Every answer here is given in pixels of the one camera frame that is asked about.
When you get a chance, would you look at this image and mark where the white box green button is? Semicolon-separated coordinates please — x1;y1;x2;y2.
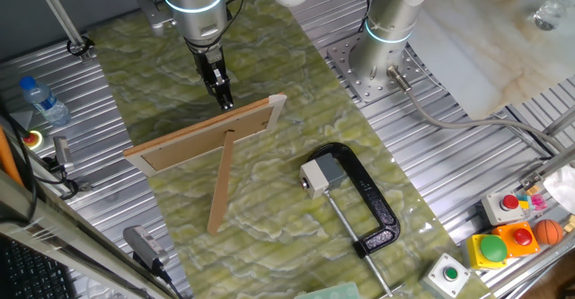
421;252;472;298

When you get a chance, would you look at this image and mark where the wooden picture frame with stand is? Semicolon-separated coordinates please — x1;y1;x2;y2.
122;92;288;237

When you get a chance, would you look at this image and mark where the clear glass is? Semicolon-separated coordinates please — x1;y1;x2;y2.
533;0;568;32

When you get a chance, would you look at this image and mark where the small orange basketball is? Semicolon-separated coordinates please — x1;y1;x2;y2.
533;218;565;246

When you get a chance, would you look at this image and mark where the white marble pattern sheet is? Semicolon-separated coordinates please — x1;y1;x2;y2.
406;0;575;121

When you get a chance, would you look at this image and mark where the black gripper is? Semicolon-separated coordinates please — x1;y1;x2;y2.
190;46;234;110

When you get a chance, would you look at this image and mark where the aluminium desk rail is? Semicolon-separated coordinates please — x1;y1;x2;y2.
0;168;176;299

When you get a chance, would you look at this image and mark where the black keyboard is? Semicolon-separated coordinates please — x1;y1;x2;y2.
0;235;80;299

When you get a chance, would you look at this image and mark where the yellow box green button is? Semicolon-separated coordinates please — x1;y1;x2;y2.
464;233;509;272

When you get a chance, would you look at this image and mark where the aluminium camera pole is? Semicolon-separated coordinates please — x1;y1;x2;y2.
30;0;95;62

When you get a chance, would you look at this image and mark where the pale green cutting mat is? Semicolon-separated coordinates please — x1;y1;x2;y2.
294;281;362;299

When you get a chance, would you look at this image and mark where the red yellow emergency stop button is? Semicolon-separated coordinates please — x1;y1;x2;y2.
21;128;44;152

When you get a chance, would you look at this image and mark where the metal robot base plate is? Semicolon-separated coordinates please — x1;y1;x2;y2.
325;33;432;105

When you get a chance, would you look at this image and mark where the aluminium frame bar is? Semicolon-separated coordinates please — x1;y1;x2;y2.
541;105;575;137
487;233;575;298

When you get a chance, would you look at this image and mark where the grey triangular plate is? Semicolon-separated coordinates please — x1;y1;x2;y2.
8;109;35;132

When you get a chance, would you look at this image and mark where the black C-clamp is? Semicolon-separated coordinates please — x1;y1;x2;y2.
306;141;403;298

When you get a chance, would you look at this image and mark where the small silver camera on mount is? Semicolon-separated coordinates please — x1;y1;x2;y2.
47;136;76;174

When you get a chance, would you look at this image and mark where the orange rod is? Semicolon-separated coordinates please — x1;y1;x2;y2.
0;123;23;188

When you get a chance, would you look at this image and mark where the grey depth camera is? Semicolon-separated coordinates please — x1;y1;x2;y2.
122;224;174;277

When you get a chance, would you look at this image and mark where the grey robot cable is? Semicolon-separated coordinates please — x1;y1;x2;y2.
386;64;567;154

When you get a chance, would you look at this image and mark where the aluminium bar with bracket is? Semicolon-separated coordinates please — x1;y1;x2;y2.
519;144;575;191

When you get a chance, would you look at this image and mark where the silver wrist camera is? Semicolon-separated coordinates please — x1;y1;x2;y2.
136;0;176;38

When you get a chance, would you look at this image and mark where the green marble pattern mat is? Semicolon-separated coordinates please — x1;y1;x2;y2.
87;0;493;299

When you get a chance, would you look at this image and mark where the blue cap water bottle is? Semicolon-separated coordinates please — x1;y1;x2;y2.
18;75;73;128

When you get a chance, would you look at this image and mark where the orange box red button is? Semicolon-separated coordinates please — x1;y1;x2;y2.
491;221;541;259

